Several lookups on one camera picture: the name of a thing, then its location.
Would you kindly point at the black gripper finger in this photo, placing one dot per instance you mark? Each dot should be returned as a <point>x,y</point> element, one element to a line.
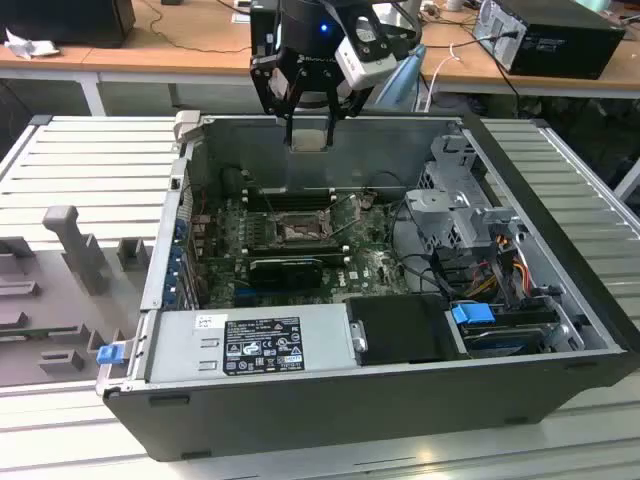
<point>350,95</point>
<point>267,85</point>

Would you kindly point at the silver square CPU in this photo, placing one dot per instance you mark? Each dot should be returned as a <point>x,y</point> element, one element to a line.
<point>308,141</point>

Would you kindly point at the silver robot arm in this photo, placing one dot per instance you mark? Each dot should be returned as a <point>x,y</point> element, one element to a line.
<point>411,7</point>

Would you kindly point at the black RAM slot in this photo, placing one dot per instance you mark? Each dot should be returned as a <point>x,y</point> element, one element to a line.
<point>300,254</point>
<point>332,259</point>
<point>305,196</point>
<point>305,190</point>
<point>305,207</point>
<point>305,202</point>
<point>300,242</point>
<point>300,248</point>

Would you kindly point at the CPU socket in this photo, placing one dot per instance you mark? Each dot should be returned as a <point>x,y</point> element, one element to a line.
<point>302,230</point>

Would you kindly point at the blue slot retainer tab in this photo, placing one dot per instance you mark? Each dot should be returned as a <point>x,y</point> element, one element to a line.
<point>172,295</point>
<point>176,262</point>
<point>180,227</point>

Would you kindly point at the grey plastic case latch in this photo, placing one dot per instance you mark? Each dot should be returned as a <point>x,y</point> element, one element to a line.
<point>186,125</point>

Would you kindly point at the round coin cell battery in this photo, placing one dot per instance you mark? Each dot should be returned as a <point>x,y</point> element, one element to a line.
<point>368,201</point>

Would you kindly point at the wooden desk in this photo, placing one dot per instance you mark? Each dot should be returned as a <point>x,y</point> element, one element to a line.
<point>460,70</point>
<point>150,50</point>

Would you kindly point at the silver metal drive cage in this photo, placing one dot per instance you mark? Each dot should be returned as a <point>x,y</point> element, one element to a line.
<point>440,210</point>

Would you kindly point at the green motherboard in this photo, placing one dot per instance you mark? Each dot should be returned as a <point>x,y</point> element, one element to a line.
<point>350,280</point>

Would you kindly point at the small black graphics card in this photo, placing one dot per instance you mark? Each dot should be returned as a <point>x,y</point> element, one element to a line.
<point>285,275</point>

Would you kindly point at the blue board connector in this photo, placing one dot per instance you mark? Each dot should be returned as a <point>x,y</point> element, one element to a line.
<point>242,291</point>

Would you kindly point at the large black box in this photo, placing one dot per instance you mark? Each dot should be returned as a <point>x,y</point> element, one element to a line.
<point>60,20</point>

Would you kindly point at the black desktop computer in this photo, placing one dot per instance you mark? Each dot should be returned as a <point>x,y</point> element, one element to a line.
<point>565,50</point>

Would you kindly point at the black plastic shroud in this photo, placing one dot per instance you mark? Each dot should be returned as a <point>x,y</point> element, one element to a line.
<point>400,325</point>

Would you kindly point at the crumpled white paper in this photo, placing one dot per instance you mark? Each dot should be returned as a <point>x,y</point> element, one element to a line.
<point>30,47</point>

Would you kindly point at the hard disk in blue carrier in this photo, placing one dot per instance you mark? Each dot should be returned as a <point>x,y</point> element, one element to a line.
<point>472,315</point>

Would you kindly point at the grey power supply unit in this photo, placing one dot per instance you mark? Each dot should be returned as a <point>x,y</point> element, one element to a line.
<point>175,350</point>

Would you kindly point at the grey parts rack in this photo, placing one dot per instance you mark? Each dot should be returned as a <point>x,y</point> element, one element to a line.
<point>60,310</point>

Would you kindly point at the blue release latch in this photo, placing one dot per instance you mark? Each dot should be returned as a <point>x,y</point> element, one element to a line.
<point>110,354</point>

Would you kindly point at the black open PC case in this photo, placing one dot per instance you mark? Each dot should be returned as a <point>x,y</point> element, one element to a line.
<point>350,415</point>

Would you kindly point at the green RAM stick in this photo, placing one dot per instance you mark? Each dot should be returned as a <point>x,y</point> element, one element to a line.
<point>40,334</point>

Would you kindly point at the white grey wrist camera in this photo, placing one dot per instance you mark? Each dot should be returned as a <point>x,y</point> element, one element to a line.
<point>360,62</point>

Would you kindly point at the black-faced wrist camera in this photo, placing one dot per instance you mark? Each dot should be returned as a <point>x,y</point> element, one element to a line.
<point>262,30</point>

